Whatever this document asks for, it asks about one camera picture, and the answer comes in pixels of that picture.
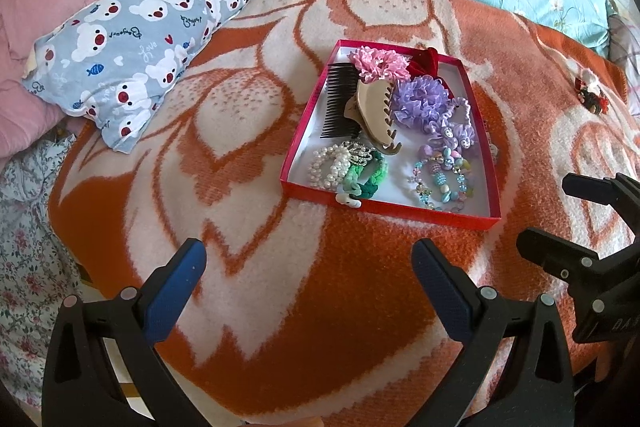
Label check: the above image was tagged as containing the green braided hair tie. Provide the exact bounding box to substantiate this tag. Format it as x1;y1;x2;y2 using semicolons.
334;152;390;208

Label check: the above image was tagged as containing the purple organza scrunchie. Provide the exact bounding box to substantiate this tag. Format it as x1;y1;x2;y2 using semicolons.
389;75;452;134

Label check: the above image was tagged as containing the beige hair claw clip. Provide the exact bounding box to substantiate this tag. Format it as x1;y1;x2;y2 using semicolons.
342;77;404;156

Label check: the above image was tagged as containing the red cardboard box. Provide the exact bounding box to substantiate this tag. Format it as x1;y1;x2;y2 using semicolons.
280;38;502;231

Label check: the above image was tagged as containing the white pearl bracelet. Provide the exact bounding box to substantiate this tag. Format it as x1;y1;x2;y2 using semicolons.
307;145;352;194

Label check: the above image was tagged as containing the grey cloth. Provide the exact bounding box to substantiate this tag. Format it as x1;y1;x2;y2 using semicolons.
606;0;640;64

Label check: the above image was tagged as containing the silver rhinestone hair tie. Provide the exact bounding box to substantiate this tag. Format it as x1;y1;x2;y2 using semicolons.
340;139;374;164

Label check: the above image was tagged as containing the pink flower print cloth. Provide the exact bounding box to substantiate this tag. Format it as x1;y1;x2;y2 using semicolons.
0;132;84;409

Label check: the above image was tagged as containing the black hair comb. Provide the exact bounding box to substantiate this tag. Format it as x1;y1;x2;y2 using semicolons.
320;62;362;140

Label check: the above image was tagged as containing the orange and white blanket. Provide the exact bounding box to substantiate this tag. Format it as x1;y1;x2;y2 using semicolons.
47;0;636;427

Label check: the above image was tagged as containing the red fringed hair bow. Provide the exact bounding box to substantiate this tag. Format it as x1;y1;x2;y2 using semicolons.
574;78;609;114

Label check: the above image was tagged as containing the bear print pillow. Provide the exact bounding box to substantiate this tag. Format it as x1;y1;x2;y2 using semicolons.
22;0;254;156

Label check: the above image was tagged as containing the red velvet hair bow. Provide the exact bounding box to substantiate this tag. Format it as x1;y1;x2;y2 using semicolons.
406;48;447;80

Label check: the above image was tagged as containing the pink ruffled scrunchie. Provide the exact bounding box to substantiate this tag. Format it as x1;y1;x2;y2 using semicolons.
348;47;412;84

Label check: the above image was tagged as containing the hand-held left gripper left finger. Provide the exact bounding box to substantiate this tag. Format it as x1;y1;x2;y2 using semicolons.
41;238;208;427

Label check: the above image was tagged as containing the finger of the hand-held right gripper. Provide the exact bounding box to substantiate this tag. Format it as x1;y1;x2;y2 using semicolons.
561;172;640;221
516;227;609;294

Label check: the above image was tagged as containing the colourful beaded bracelet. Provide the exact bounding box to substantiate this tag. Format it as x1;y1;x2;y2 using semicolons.
411;147;474;214

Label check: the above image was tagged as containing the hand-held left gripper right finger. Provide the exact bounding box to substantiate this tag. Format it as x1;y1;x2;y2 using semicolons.
410;238;576;427

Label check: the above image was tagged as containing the purple cartoon charm scrunchie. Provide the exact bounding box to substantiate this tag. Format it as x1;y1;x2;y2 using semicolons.
424;96;477;154

